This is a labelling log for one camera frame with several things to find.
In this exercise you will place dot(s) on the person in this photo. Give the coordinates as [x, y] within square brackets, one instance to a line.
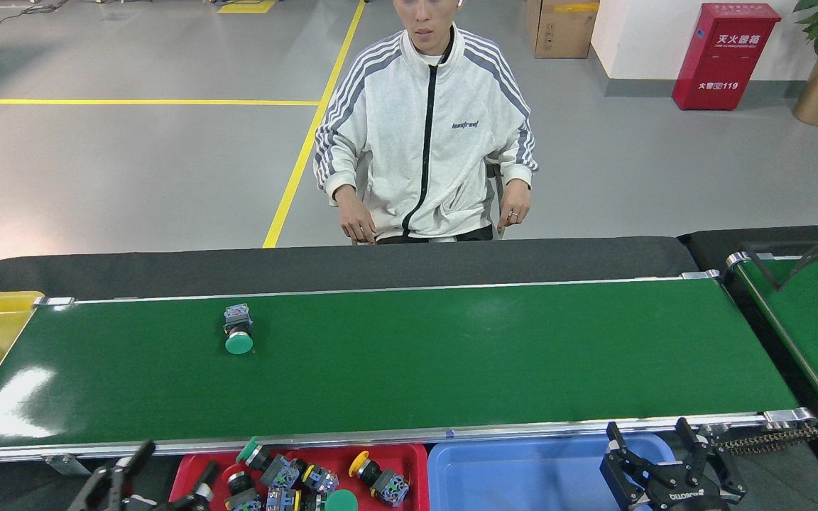
[416, 121]

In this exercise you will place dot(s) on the red fire extinguisher box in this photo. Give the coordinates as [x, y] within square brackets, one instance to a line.
[725, 60]

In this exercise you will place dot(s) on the yellow mushroom push button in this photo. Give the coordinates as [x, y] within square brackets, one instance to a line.
[359, 463]
[282, 501]

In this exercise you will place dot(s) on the person's right hand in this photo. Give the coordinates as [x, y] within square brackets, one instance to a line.
[356, 216]

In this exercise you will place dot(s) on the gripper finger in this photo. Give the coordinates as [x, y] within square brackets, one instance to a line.
[107, 486]
[199, 497]

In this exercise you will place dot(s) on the person's left hand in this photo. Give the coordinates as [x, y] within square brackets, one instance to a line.
[517, 202]

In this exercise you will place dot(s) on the brown cardboard box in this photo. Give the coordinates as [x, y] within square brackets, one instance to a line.
[564, 28]

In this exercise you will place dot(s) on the blue plastic tray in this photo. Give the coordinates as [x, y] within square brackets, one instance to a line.
[522, 475]

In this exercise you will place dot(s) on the green conveyor belt silver frame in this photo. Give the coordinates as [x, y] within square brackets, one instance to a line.
[451, 355]

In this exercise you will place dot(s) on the red plastic tray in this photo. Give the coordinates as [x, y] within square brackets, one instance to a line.
[412, 465]

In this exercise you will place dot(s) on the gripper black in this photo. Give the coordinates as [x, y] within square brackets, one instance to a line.
[686, 495]

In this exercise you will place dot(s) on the short green conveyor belt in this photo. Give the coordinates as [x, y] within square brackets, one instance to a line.
[814, 318]

